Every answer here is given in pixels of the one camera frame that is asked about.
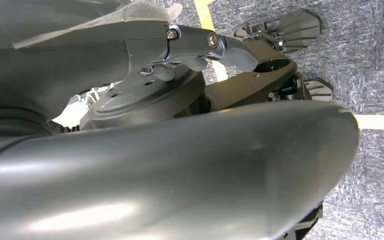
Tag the black robot foot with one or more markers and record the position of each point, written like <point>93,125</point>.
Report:
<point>319,90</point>
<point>294,28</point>

